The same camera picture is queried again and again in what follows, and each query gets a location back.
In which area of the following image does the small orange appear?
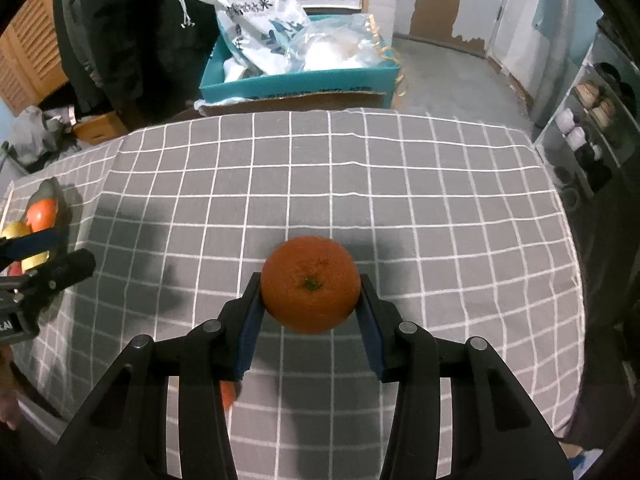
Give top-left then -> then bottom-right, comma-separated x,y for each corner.
220,382 -> 242,413
25,198 -> 58,232

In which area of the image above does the black hanging coat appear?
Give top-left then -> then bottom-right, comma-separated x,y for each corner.
53,0 -> 219,130

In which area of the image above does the teal cardboard box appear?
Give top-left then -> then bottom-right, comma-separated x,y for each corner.
200,39 -> 401,104

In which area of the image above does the clear plastic bag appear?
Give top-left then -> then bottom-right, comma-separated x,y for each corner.
286,13 -> 390,73

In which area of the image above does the wooden drawer box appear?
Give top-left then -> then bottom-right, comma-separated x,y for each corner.
73,112 -> 128,145

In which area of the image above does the small orange front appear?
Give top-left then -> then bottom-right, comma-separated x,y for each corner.
220,382 -> 242,413

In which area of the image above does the grey clothes pile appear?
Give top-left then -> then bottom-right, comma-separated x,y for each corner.
1,105 -> 82,181

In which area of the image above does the white printed rice bag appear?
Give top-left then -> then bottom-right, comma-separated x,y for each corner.
198,0 -> 310,76

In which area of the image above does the grey shoe rack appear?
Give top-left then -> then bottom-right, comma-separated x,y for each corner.
535,30 -> 639,200

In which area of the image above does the large orange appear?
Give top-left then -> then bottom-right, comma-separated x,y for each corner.
260,236 -> 361,335

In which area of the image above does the wooden louvered wardrobe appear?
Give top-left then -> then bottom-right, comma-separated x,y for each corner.
1,0 -> 68,117

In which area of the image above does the yellow-green pear back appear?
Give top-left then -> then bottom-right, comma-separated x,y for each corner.
1,221 -> 32,240

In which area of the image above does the grey checkered tablecloth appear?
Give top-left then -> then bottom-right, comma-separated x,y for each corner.
1,110 -> 585,479

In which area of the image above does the white door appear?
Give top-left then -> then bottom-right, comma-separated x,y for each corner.
488,0 -> 574,128

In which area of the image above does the red apple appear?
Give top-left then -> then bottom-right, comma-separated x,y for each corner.
8,261 -> 23,276

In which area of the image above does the small orange back left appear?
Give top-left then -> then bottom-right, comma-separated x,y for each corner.
25,198 -> 58,232

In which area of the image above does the dark glass fruit bowl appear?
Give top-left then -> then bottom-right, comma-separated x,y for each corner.
22,178 -> 70,234

